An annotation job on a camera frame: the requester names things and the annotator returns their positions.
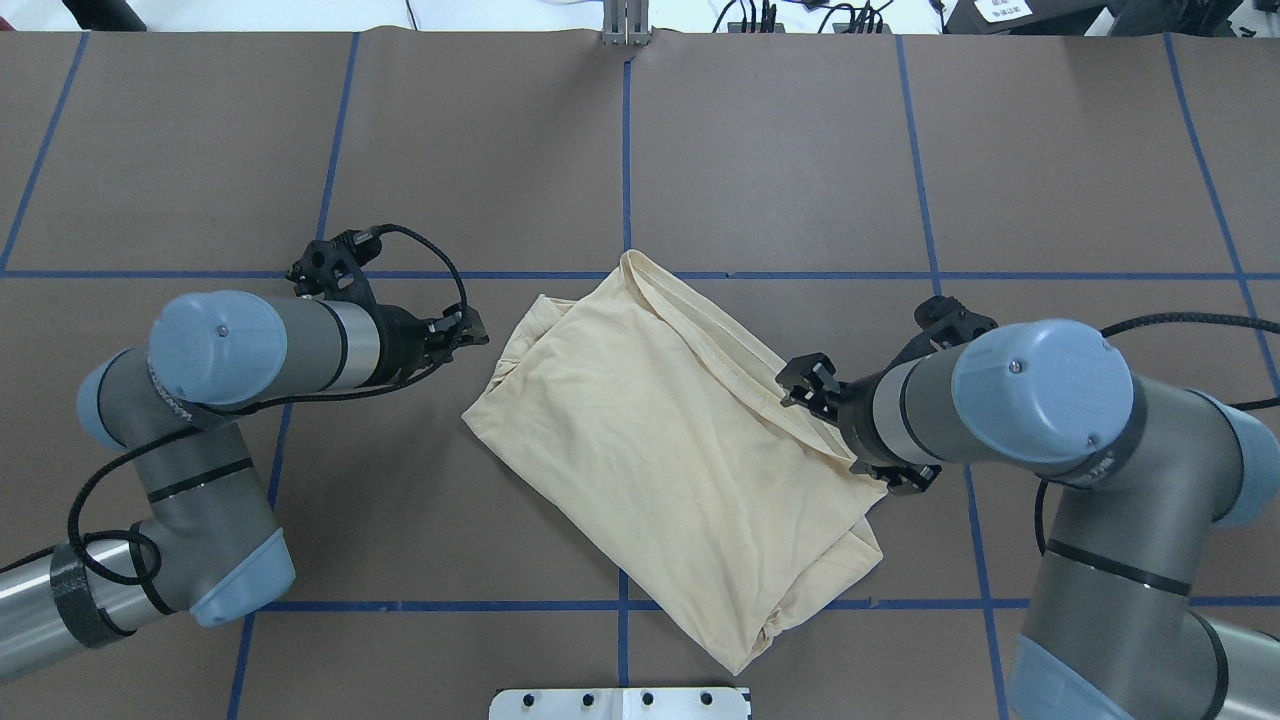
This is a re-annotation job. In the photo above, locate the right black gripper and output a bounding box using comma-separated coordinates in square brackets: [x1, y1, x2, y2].
[776, 295, 998, 496]

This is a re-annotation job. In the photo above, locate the aluminium frame post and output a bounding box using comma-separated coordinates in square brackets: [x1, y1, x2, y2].
[602, 0, 652, 47]

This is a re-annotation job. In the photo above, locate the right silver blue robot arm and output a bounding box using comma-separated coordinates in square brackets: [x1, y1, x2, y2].
[776, 296, 1277, 719]

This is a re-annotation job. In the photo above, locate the cream long-sleeve graphic shirt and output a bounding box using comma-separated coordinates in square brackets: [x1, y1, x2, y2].
[462, 250, 884, 674]

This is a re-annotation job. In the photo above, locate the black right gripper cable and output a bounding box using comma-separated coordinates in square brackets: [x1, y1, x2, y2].
[1030, 313, 1280, 556]

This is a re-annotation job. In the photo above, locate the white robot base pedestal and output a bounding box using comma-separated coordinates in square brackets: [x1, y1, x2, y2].
[488, 687, 754, 719]

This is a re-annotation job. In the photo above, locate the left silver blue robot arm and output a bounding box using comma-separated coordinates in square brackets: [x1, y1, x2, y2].
[1, 224, 488, 682]

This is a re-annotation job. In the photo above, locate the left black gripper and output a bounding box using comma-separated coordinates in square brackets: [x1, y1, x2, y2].
[285, 231, 490, 389]

